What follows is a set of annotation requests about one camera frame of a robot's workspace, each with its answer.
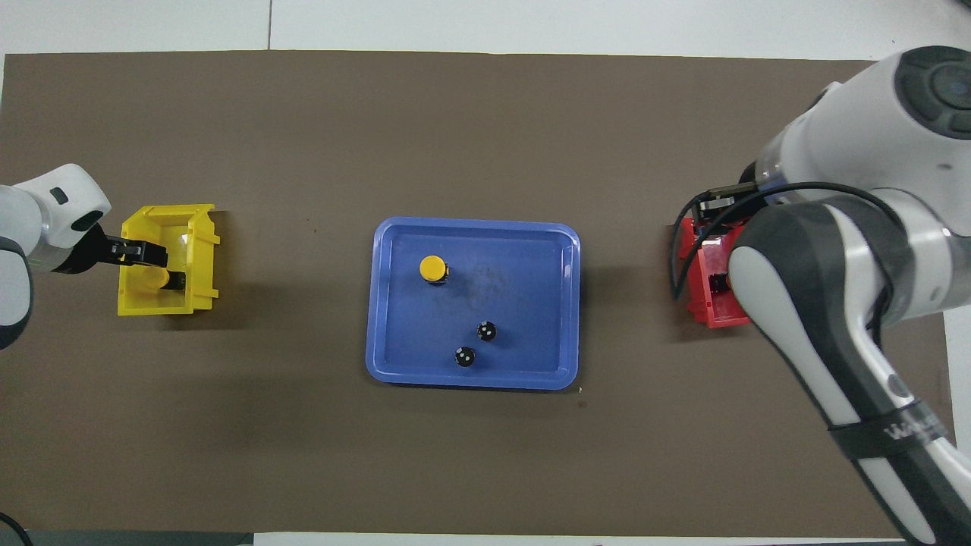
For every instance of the yellow push button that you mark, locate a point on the yellow push button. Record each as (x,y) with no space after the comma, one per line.
(432,268)
(157,279)

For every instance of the red storage bin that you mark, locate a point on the red storage bin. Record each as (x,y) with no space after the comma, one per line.
(702,303)

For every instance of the brown table mat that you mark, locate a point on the brown table mat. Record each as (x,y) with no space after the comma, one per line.
(303,425)

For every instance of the blue plastic tray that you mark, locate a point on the blue plastic tray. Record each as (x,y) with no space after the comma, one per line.
(523,356)

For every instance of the yellow storage bin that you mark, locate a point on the yellow storage bin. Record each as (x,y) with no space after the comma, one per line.
(201,288)

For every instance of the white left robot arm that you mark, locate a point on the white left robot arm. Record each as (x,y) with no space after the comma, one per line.
(45,205)

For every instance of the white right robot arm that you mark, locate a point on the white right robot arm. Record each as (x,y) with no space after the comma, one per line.
(872,121)

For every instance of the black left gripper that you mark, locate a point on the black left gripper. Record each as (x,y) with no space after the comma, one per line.
(87,254)

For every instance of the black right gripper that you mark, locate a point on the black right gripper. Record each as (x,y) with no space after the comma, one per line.
(736,205)

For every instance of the black cylindrical capacitor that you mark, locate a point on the black cylindrical capacitor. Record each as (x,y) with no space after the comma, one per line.
(465,356)
(486,331)

